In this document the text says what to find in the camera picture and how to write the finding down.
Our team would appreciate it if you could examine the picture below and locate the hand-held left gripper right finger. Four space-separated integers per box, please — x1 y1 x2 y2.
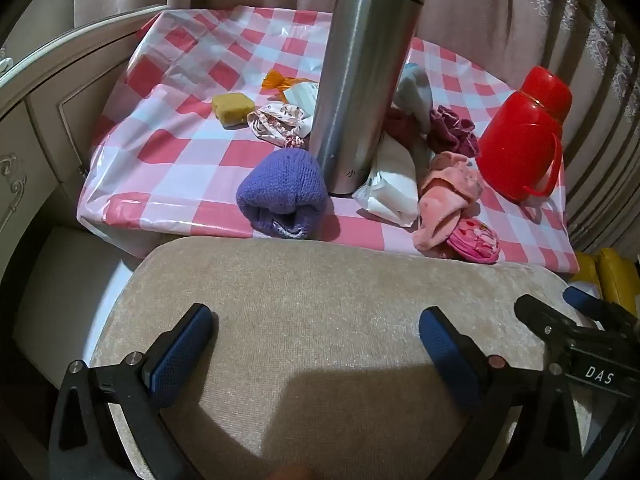
419 306 601 480

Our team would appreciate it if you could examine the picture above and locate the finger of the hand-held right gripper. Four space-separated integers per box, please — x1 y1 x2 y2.
514 294 571 346
562 285 640 341

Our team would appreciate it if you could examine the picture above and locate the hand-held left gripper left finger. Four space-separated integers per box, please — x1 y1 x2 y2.
47 302 216 480

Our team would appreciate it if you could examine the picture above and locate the light blue fleece sock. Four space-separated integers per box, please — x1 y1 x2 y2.
395 62 435 133

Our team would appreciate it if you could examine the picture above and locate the yellow sponge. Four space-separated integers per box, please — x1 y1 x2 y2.
211 92 251 127

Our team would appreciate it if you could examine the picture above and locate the orange ribbon gift bag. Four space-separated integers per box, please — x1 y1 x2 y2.
262 69 318 96

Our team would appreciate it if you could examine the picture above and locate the yellow leather sofa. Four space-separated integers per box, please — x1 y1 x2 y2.
572 247 640 318

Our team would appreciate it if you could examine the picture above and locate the pink round printed pouch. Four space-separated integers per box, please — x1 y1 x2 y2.
445 217 501 264

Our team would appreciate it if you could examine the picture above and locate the pink fuzzy sock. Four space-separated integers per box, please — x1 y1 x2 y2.
412 151 483 256

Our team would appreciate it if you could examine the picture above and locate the red thermos jug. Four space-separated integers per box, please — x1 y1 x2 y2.
475 66 573 203

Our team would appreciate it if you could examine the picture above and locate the white tissue packet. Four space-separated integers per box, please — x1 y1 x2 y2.
352 132 436 227

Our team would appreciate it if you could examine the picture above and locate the pink white checkered tablecloth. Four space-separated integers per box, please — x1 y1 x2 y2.
75 4 581 273

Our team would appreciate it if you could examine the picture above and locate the purple knitted hat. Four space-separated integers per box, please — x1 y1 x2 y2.
236 149 330 240

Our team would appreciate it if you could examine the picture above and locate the maroon scrunchie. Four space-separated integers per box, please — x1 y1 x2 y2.
429 105 482 158

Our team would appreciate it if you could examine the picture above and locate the floral printed cloth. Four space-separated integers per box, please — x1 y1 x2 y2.
246 101 315 150

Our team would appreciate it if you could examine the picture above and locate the white ornate cabinet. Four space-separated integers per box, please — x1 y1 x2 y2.
0 2 168 241

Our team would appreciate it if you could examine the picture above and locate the stainless steel thermos bottle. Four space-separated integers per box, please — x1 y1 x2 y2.
310 0 432 197

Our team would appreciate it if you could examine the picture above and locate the white labelled packet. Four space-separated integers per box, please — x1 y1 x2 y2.
282 81 321 117

